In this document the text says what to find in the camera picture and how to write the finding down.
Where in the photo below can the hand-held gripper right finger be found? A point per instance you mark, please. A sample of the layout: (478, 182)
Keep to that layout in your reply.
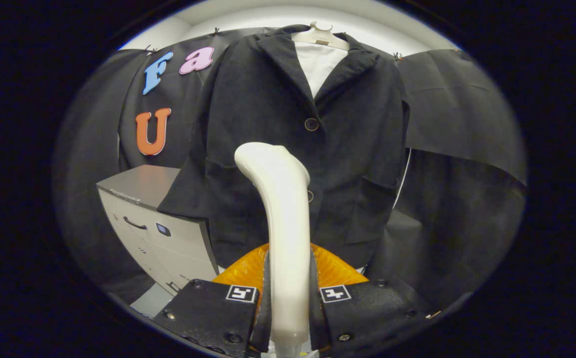
(318, 318)

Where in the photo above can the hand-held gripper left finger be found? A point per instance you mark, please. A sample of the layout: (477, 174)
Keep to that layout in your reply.
(265, 318)

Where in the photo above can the white garment steamer head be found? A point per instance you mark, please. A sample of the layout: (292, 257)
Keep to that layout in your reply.
(288, 223)

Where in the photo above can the black blazer jacket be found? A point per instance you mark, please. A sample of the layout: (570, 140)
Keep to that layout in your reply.
(357, 149)

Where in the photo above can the white plastic clothes hanger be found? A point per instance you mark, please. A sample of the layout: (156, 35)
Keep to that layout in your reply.
(323, 34)

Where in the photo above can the dark grey box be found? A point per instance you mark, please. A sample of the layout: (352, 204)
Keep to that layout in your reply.
(402, 238)

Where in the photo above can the grey filing cabinet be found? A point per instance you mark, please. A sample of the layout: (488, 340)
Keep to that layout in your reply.
(168, 248)

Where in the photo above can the black backdrop cloth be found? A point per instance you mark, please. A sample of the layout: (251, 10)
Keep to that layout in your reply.
(467, 223)

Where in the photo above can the white vertical ironing board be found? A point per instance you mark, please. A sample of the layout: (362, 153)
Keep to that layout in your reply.
(320, 69)

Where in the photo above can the row of small cloth clips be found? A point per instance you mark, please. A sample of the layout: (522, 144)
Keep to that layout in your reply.
(397, 56)

